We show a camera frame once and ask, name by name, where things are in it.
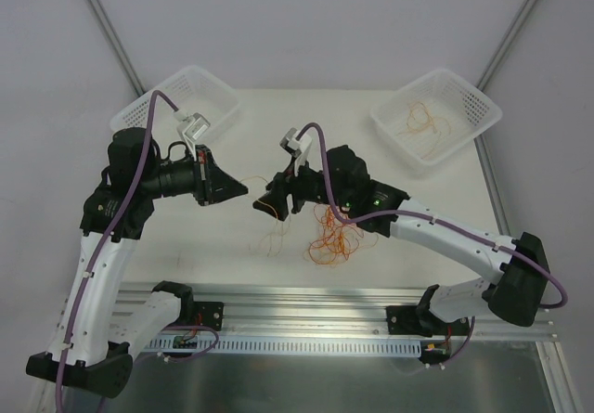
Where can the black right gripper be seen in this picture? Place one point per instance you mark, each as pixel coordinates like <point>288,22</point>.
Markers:
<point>291,190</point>

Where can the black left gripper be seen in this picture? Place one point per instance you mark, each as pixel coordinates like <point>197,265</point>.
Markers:
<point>202,176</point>

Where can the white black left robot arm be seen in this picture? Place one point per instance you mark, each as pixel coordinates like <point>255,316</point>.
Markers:
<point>88,351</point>

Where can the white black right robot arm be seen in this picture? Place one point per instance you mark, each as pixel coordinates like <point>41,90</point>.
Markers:
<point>511,272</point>

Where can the white plastic basket left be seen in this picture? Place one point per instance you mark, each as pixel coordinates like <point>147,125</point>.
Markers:
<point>193,90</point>

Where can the white plastic basket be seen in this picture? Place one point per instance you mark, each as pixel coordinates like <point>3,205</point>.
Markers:
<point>193,90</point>
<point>429,120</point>

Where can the white plastic basket right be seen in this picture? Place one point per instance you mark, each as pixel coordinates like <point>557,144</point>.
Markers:
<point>429,120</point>

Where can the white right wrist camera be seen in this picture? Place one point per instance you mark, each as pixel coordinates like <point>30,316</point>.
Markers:
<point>298,148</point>

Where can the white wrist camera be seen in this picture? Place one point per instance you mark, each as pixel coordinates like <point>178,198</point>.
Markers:
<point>191,127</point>
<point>298,148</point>

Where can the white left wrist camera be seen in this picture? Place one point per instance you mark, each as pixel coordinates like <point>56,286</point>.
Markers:
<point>191,127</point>

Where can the aluminium table frame rail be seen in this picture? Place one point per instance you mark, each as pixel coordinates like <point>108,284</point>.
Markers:
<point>325,313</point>

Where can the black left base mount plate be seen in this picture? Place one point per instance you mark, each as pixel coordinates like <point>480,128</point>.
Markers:
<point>207,314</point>

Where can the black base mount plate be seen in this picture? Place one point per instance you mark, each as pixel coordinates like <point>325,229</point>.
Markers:
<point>207,314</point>
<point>404,320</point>

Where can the white slotted cable duct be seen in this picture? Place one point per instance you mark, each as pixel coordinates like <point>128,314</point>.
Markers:
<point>246,345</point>

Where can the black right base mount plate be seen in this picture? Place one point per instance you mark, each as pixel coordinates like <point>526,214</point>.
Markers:
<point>404,320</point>

